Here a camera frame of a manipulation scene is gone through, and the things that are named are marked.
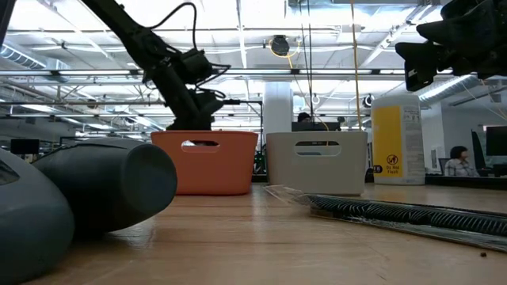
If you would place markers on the black computer monitor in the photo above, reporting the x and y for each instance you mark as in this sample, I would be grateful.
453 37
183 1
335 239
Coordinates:
497 140

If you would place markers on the black background cell frame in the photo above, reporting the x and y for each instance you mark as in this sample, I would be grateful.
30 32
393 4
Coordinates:
259 118

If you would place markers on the black aluminium table frame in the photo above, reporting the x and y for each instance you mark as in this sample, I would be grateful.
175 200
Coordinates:
463 182

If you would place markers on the person behind monitor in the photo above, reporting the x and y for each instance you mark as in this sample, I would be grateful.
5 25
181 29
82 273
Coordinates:
304 117

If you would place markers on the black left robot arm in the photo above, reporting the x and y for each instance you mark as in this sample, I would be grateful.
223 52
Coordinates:
134 35

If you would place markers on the seated person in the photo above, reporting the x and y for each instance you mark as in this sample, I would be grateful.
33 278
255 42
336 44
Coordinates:
459 164

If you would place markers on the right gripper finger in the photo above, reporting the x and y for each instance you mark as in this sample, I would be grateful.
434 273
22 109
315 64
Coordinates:
483 63
467 33

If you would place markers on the small black monitor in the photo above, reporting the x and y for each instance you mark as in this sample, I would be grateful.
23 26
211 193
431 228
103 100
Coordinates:
24 146

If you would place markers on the orange plastic bin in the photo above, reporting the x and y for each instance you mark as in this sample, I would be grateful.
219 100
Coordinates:
206 170

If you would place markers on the white canister with yellow label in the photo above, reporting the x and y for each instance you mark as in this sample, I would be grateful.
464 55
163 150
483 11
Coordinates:
396 138

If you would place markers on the white plastic bin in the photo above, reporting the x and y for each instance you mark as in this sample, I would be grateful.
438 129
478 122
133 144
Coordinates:
317 174

